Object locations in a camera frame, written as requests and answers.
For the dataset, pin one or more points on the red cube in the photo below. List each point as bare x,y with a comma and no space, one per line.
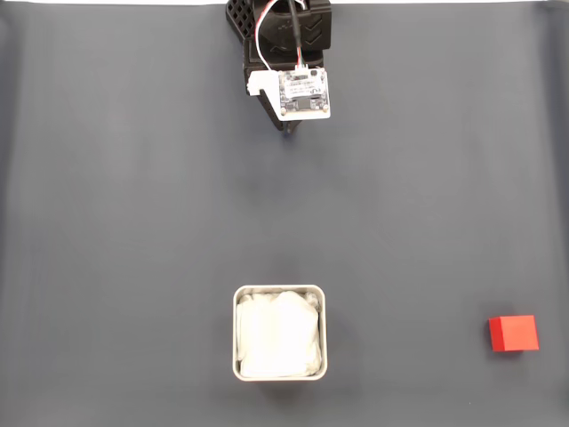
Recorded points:
515,333

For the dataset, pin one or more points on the dark table mat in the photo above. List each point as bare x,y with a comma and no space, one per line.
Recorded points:
133,222

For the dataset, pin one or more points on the white tissue paper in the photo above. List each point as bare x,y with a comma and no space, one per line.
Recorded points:
278,333

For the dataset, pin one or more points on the white camera board with mount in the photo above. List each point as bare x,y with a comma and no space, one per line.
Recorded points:
306,93

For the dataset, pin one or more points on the square metal box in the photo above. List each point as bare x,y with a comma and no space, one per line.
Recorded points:
234,338

